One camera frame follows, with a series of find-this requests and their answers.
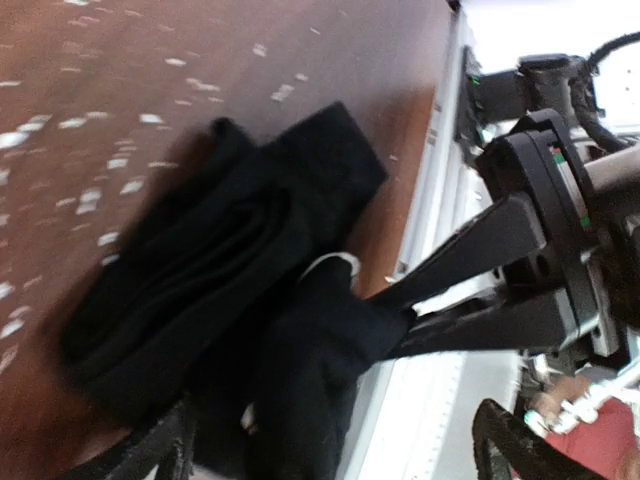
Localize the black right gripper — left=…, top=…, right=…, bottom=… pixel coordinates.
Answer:
left=372, top=109, right=639, bottom=359

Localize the black underwear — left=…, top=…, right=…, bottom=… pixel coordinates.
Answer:
left=60, top=102, right=409, bottom=479

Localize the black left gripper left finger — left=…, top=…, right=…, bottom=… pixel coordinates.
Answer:
left=60, top=404, right=195, bottom=480

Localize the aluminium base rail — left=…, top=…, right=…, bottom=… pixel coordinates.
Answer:
left=334, top=0, right=626, bottom=480

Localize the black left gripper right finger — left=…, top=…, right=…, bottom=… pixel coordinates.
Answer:
left=472, top=399, right=600, bottom=479

